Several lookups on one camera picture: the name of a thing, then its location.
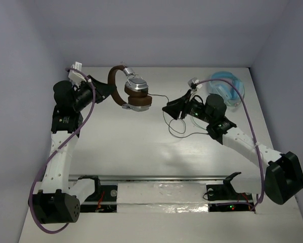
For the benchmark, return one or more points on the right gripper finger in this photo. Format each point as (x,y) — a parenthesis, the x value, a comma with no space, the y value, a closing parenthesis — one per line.
(185,98)
(177,109)

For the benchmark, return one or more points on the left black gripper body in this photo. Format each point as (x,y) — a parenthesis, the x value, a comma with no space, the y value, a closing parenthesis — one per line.
(96,89)

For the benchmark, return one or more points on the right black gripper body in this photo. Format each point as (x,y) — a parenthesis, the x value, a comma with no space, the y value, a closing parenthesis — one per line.
(193,108)

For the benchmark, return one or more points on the brown silver headphones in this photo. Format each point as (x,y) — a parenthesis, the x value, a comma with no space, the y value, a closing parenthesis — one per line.
(135,87)

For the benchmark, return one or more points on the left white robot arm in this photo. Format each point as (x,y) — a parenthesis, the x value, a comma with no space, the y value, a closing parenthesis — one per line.
(56,201)

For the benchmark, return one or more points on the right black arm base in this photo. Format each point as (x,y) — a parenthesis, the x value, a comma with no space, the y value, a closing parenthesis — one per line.
(224,191)

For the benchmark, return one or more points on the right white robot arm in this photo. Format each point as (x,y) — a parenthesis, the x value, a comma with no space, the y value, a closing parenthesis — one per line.
(280,174)

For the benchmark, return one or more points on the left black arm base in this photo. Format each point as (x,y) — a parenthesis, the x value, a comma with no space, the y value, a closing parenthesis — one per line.
(89,187)

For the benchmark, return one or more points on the light blue headphones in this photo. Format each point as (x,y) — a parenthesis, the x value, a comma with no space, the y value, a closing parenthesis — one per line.
(221,86)

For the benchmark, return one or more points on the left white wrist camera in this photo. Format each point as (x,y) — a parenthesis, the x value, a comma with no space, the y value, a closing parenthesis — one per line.
(74,76)

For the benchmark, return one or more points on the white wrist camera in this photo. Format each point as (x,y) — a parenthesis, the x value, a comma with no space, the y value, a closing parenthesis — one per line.
(194,84)
(74,76)

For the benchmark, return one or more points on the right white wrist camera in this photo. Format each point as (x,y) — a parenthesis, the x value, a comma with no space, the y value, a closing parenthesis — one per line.
(194,84)

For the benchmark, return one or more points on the aluminium rail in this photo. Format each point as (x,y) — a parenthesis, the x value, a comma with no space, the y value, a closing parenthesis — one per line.
(148,190)

